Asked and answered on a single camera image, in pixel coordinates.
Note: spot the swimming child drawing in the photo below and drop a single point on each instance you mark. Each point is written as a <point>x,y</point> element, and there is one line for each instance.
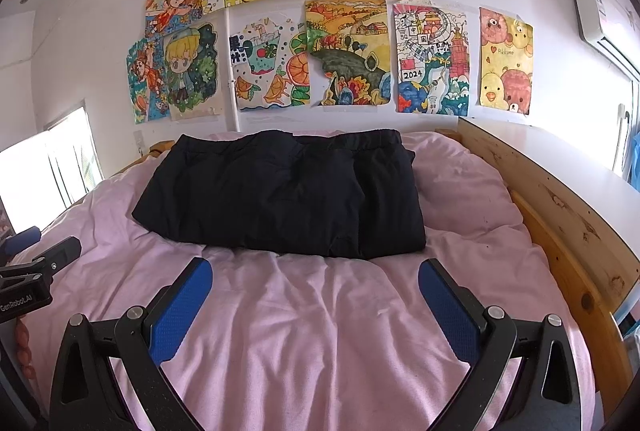
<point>145,81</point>

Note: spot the blond child drawing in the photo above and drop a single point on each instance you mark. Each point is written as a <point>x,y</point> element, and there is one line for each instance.
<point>192,71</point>

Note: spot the white air conditioner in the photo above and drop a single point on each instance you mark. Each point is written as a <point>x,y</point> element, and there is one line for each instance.
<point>597,21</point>

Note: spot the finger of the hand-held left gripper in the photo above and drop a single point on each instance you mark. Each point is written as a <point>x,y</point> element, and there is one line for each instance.
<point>22,238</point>
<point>57,253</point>

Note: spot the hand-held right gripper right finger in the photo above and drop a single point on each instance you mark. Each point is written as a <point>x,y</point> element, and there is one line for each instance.
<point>447,311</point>

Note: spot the black pants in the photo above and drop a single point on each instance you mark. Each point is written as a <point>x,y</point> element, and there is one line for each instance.
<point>280,196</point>

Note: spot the pink blanket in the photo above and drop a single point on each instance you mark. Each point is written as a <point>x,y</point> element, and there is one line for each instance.
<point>310,321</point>

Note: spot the white wall socket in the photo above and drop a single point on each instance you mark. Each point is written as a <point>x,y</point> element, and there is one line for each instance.
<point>139,142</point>

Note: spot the orange bumpy item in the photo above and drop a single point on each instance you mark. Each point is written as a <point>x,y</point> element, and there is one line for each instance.
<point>26,346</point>

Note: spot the bear and chick drawing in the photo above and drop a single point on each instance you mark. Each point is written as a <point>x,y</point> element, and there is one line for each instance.
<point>505,61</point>

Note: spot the dragon and pagoda drawing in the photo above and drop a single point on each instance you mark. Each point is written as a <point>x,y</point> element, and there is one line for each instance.
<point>432,61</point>

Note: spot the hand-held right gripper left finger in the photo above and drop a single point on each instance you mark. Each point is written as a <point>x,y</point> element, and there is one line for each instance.
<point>182,311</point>

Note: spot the hill landscape drawing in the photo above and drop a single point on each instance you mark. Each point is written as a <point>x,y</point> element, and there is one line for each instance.
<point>350,51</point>

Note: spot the ship and turtles drawing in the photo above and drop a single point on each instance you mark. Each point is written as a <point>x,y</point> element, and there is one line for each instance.
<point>267,61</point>

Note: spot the wooden bed frame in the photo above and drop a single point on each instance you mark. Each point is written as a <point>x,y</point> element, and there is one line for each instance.
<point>565,231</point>

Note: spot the orange-haired girl drawing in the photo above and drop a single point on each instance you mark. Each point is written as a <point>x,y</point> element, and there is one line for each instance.
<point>172,3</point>

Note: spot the bright window with bars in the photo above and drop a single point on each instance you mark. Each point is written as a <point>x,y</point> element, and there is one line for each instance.
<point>55,161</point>

